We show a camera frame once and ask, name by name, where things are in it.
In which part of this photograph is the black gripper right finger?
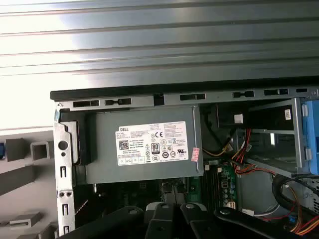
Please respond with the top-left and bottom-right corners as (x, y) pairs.
(179, 202), (309, 239)

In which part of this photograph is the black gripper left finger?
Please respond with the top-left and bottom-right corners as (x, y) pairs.
(59, 202), (180, 239)

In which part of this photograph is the coloured disk power wire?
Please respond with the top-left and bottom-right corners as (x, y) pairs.
(281, 188), (319, 236)

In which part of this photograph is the black RAM slot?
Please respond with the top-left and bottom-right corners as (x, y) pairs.
(207, 164), (213, 209)
(211, 164), (217, 209)
(203, 164), (209, 208)
(215, 165), (221, 210)

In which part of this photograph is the green motherboard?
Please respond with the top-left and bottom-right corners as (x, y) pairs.
(74, 160), (239, 217)

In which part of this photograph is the grey power supply unit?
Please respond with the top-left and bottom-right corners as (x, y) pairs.
(59, 104), (204, 185)

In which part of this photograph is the black grey PC case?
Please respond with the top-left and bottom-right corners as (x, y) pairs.
(49, 81), (319, 239)

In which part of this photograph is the grey metal drive cage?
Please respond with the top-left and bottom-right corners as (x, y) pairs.
(235, 98), (309, 179)

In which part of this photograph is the grey parts rack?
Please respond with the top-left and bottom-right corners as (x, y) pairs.
(0, 128), (60, 239)

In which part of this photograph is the yellow black power wire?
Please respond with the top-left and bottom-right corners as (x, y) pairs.
(202, 128), (235, 158)

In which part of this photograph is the thick black sleeved cable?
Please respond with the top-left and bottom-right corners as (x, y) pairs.
(271, 173), (319, 226)

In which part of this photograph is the red orange wire bundle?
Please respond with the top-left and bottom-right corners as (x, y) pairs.
(231, 128), (278, 178)

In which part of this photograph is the blue plastic drive bracket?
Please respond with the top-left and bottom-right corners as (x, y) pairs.
(301, 98), (319, 176)

